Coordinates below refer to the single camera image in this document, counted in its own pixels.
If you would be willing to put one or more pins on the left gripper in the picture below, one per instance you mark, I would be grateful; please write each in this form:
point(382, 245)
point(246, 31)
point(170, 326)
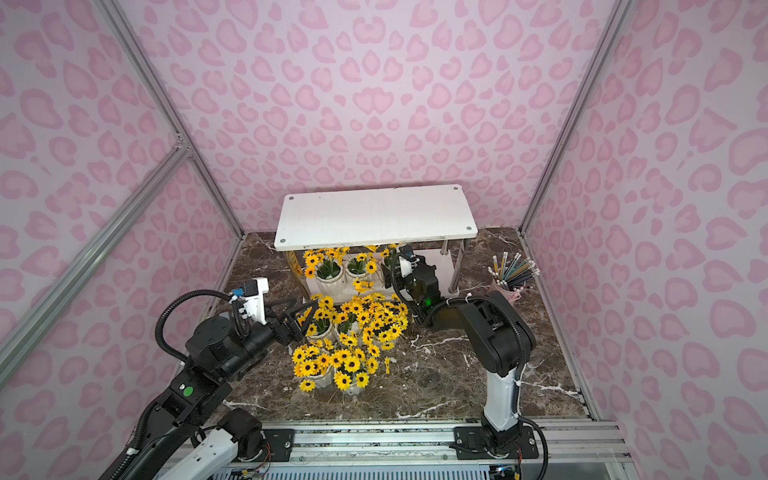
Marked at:
point(283, 327)

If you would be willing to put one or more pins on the sunflower pot top second-left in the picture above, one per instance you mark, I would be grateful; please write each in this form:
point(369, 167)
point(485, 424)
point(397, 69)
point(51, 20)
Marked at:
point(384, 321)

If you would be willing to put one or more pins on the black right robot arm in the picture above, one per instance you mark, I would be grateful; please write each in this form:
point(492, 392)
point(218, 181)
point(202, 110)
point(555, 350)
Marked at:
point(501, 341)

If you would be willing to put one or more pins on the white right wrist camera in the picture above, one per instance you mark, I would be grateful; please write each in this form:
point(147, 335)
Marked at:
point(407, 262)

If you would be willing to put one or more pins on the pink pencil cup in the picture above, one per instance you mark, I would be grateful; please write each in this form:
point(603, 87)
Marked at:
point(512, 274)

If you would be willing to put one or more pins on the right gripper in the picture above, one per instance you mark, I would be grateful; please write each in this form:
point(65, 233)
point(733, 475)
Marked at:
point(411, 276)

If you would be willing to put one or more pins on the sunflower pot second-left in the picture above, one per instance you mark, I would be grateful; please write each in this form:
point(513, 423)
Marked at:
point(384, 321)
point(362, 266)

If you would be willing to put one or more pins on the white two-tier shelf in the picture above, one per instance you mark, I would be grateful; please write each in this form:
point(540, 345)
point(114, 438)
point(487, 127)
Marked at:
point(384, 216)

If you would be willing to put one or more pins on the sunflower pot bottom second-left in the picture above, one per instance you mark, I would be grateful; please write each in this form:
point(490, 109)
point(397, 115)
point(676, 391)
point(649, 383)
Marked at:
point(362, 266)

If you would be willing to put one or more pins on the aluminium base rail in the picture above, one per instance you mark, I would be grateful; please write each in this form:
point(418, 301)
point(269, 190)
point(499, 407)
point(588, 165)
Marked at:
point(414, 449)

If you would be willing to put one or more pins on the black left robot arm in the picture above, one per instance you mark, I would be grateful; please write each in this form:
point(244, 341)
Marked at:
point(171, 438)

